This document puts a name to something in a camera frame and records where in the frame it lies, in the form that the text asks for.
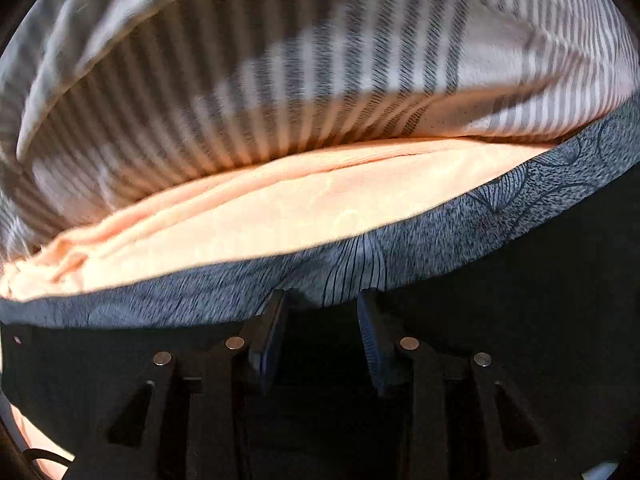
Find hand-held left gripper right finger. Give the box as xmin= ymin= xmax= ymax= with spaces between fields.
xmin=356 ymin=290 xmax=566 ymax=480

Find grey white striped duvet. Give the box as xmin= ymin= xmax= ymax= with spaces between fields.
xmin=0 ymin=0 xmax=640 ymax=261

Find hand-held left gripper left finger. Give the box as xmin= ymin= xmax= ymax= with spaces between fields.
xmin=75 ymin=290 xmax=289 ymax=480

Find black cable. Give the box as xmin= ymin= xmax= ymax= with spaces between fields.
xmin=22 ymin=447 xmax=76 ymax=467

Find grey leaf-patterned bed sheet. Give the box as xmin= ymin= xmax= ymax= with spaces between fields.
xmin=0 ymin=105 xmax=640 ymax=331

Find peach pants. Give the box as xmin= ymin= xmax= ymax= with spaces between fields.
xmin=0 ymin=135 xmax=558 ymax=303

